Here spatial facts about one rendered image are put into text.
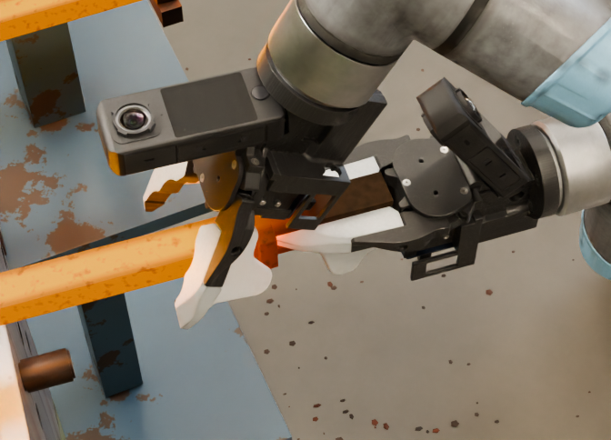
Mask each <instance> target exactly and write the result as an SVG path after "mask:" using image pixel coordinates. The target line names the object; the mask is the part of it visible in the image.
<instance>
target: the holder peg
mask: <svg viewBox="0 0 611 440"><path fill-rule="evenodd" d="M18 367H19V372H20V376H21V379H22V383H23V386H24V389H25V391H27V392H28V394H29V393H33V392H35V391H39V390H43V389H46V388H49V387H53V386H56V385H62V384H65V383H69V382H73V381H74V378H75V370H74V367H73V363H72V359H71V355H70V353H69V350H66V349H65V348H62V349H59V350H55V351H52V352H48V353H45V354H41V355H35V356H32V357H28V358H25V359H21V360H20V363H18Z"/></svg>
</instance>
